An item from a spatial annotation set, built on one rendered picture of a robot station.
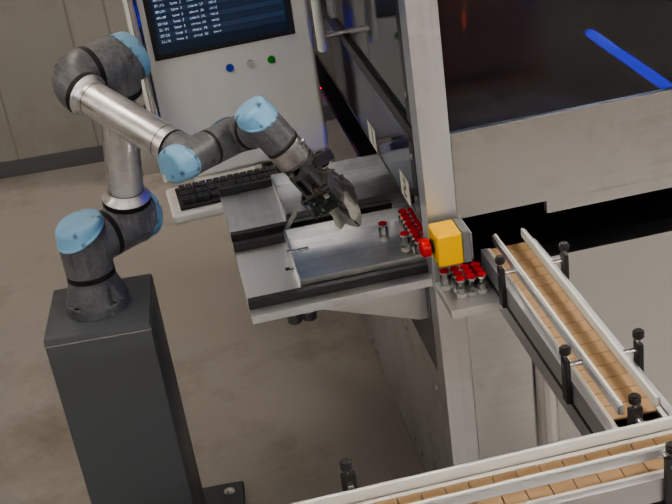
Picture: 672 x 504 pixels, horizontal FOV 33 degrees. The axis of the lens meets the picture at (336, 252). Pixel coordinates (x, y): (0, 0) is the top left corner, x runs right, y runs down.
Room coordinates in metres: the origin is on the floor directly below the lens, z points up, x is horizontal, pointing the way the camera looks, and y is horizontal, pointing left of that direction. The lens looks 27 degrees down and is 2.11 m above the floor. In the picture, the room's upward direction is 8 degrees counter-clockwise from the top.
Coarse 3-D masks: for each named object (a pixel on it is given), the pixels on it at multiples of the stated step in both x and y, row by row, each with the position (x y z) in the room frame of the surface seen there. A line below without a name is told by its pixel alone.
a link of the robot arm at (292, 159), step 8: (296, 144) 2.12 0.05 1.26; (304, 144) 2.14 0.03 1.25; (288, 152) 2.11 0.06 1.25; (296, 152) 2.12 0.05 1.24; (304, 152) 2.13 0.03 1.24; (272, 160) 2.13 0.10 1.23; (280, 160) 2.11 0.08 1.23; (288, 160) 2.11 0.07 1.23; (296, 160) 2.11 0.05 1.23; (304, 160) 2.12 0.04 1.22; (280, 168) 2.13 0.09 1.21; (288, 168) 2.12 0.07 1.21; (296, 168) 2.12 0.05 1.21
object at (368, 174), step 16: (352, 160) 2.81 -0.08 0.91; (368, 160) 2.82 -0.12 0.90; (272, 176) 2.78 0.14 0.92; (352, 176) 2.78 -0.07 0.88; (368, 176) 2.76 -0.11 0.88; (384, 176) 2.75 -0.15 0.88; (288, 192) 2.73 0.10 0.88; (368, 192) 2.66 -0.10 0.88; (384, 192) 2.65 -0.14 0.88; (400, 192) 2.57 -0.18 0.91; (288, 208) 2.64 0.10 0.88; (304, 208) 2.62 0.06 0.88
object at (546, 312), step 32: (512, 256) 2.06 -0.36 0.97; (544, 256) 2.04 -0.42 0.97; (512, 288) 1.99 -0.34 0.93; (544, 288) 1.98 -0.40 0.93; (512, 320) 1.98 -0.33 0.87; (544, 320) 1.86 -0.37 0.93; (576, 320) 1.85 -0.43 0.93; (544, 352) 1.79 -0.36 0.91; (576, 352) 1.69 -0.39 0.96; (608, 352) 1.73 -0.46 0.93; (640, 352) 1.67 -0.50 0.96; (576, 384) 1.64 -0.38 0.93; (608, 384) 1.63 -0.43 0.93; (640, 384) 1.58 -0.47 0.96; (576, 416) 1.63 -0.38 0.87; (608, 416) 1.54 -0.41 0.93
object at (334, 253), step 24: (384, 216) 2.48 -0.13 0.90; (288, 240) 2.39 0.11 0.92; (312, 240) 2.44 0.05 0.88; (336, 240) 2.42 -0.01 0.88; (360, 240) 2.40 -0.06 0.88; (312, 264) 2.32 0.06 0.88; (336, 264) 2.30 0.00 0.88; (360, 264) 2.29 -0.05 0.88; (384, 264) 2.22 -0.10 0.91; (408, 264) 2.22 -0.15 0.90
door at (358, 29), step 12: (336, 0) 3.04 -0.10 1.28; (348, 0) 2.85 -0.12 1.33; (360, 0) 2.68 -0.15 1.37; (336, 12) 3.07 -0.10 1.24; (348, 12) 2.87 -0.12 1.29; (360, 12) 2.70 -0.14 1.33; (348, 24) 2.90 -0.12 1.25; (360, 24) 2.72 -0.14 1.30; (348, 36) 2.92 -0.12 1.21; (360, 36) 2.74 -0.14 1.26; (360, 48) 2.77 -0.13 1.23
